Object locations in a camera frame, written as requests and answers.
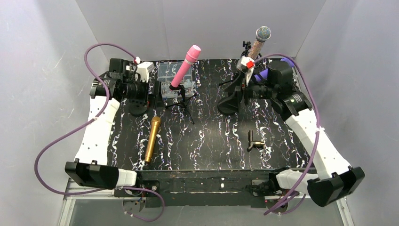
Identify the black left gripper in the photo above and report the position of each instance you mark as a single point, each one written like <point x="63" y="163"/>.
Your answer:
<point x="150" y="96"/>

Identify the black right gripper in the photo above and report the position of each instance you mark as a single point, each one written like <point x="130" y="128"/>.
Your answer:
<point x="238" y="94"/>

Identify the gold microphone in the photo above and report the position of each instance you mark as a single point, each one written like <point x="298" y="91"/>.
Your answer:
<point x="155" y="124"/>

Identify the black tripod mic stand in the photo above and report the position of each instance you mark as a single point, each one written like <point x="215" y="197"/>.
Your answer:
<point x="180" y="89"/>

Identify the pink microphone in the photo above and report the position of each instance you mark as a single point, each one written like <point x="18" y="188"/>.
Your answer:
<point x="191" y="57"/>

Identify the black round-base mic stand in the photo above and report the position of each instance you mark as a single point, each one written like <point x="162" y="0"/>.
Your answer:
<point x="138" y="108"/>

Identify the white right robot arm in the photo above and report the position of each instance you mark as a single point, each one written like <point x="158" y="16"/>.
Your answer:
<point x="335" y="178"/>

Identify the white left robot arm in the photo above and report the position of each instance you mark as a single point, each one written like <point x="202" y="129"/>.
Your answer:
<point x="124" y="81"/>

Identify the purple microphone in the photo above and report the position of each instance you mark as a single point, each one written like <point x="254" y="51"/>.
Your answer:
<point x="262" y="75"/>

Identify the glitter silver microphone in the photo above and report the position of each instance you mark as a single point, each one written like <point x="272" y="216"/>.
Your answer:
<point x="262" y="34"/>

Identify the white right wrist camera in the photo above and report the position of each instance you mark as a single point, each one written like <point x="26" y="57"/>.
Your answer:
<point x="246" y="65"/>

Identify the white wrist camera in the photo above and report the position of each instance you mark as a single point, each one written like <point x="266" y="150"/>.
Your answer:
<point x="143" y="70"/>
<point x="246" y="65"/>

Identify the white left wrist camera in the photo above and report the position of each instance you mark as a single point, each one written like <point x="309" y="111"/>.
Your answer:
<point x="143" y="70"/>

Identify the black shock-mount stand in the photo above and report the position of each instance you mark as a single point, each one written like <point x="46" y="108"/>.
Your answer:
<point x="247" y="46"/>

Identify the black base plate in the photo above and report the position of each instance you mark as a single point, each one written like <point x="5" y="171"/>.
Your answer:
<point x="236" y="187"/>

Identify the aluminium rail frame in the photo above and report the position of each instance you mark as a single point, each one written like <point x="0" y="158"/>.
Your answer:
<point x="198" y="209"/>

